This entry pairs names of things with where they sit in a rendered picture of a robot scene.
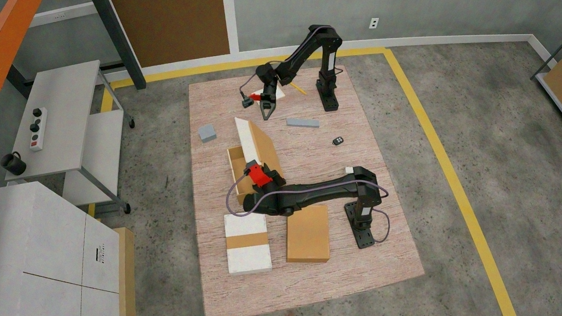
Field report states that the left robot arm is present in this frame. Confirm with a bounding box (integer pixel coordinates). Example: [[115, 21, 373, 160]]
[[243, 166, 382, 248]]

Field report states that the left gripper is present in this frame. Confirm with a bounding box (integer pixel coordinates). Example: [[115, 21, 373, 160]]
[[247, 163, 286, 195]]

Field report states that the black key fob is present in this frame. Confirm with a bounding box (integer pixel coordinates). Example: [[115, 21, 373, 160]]
[[332, 136, 344, 145]]

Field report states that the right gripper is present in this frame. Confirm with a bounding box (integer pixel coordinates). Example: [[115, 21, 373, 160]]
[[249, 85, 276, 121]]

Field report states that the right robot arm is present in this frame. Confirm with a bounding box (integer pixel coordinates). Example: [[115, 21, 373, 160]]
[[256, 25, 342, 109]]

